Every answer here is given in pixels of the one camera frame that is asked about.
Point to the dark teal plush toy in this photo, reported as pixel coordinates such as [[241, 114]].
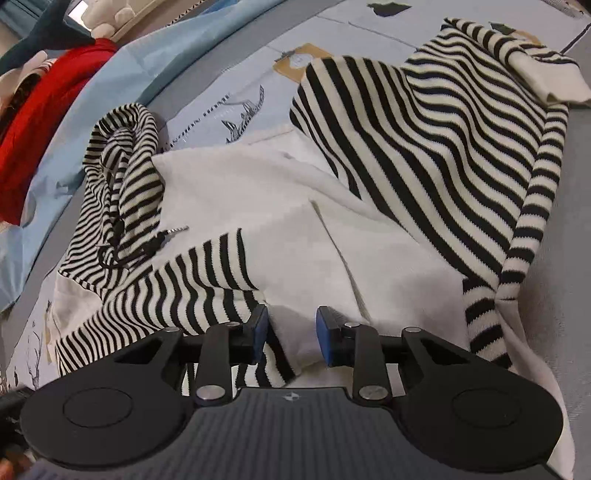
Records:
[[46, 32]]

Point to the black and white striped hoodie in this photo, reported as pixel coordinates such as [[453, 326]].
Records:
[[415, 138]]

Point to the deer printed bed sheet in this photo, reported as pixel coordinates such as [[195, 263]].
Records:
[[360, 32]]

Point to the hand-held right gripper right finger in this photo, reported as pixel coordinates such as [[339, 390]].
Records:
[[324, 337]]

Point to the light blue quilt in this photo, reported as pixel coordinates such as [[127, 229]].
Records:
[[184, 46]]

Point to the white plush toy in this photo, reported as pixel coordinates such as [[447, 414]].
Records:
[[115, 11]]

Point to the red knitted garment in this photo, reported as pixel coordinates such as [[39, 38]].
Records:
[[46, 101]]

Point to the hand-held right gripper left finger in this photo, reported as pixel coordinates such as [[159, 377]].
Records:
[[259, 333]]

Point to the cream cloth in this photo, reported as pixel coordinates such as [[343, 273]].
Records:
[[18, 76]]

